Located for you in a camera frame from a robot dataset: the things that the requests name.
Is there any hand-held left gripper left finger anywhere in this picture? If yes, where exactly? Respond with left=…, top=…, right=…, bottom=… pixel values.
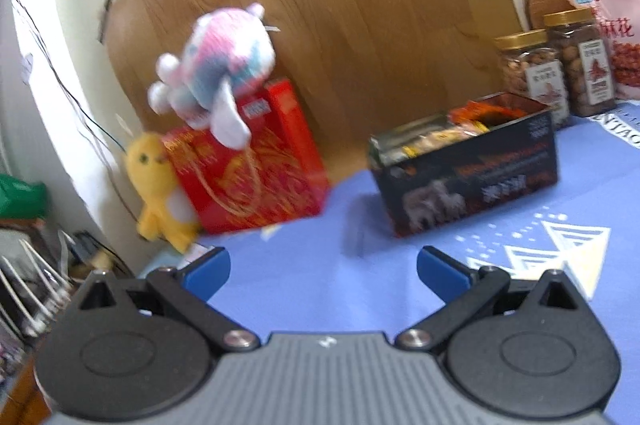
left=75, top=246, right=262, bottom=353

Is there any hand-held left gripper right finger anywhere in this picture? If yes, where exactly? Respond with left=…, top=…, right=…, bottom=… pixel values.
left=395, top=246, right=589, bottom=353

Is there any black tin box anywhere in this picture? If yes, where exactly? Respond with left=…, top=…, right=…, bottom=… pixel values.
left=369, top=92, right=560, bottom=239

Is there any blue printed blanket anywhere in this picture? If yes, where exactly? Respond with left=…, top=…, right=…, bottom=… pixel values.
left=135, top=100, right=640, bottom=425

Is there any yellow chick plush toy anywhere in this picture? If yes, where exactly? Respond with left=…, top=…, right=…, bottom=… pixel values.
left=124, top=131, right=204, bottom=254

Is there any red gift box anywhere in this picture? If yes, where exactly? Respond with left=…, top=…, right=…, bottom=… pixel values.
left=162, top=78, right=331, bottom=236

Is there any pale yellow snack packet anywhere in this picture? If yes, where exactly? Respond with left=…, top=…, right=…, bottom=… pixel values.
left=400, top=125, right=489, bottom=161

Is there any red snack packet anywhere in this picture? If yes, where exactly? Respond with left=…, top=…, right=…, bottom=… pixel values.
left=449, top=100, right=527, bottom=129

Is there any green bag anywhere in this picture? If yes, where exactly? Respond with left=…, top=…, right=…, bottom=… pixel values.
left=0, top=174, right=49, bottom=222

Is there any pink and blue plush toy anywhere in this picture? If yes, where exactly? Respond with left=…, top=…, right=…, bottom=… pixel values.
left=147, top=2, right=279, bottom=151

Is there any peanut jar with gold lid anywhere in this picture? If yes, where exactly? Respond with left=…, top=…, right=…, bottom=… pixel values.
left=495, top=29, right=572, bottom=129

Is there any walnut jar with gold lid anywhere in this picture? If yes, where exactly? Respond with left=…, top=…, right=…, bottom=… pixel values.
left=543, top=8, right=617, bottom=117

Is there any wooden headboard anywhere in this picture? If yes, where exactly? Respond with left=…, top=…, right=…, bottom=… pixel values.
left=107, top=0, right=524, bottom=188

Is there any wooden tray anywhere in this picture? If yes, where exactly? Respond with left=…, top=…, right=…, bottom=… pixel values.
left=525, top=0, right=567, bottom=34

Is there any pink snack bag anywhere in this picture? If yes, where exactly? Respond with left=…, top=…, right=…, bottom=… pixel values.
left=554, top=0, right=640, bottom=102

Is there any white wire rack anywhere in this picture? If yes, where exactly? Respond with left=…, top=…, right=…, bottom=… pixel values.
left=0, top=230, right=74, bottom=342

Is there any black wall cable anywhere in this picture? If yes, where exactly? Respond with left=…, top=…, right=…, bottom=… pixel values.
left=10, top=0, right=147, bottom=226

